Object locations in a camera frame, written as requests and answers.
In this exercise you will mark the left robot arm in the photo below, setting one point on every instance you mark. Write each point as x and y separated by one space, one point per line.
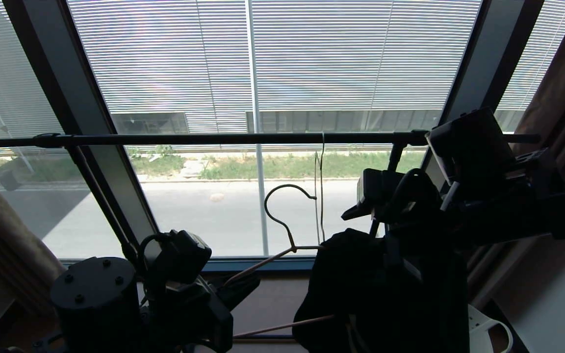
91 304

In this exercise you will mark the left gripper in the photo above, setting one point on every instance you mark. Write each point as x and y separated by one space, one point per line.
204 318

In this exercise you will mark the black garment with green print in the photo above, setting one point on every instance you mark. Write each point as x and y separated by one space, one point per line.
375 304

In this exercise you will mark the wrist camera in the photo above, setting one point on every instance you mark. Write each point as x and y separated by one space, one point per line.
184 255
375 189

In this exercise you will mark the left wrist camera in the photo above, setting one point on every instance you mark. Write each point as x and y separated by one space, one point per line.
184 255

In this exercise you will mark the black clothes rack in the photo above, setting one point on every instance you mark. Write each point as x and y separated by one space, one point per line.
165 139

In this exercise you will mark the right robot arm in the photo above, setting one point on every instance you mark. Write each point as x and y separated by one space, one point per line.
483 147

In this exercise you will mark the white laundry basket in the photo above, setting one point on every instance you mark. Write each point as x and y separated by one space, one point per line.
483 333

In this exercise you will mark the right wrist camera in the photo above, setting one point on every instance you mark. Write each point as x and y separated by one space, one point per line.
375 189

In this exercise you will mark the pink clothes hanger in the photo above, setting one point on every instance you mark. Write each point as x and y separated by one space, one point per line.
322 196
282 327

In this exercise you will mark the window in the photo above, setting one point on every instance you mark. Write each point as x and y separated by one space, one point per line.
91 122

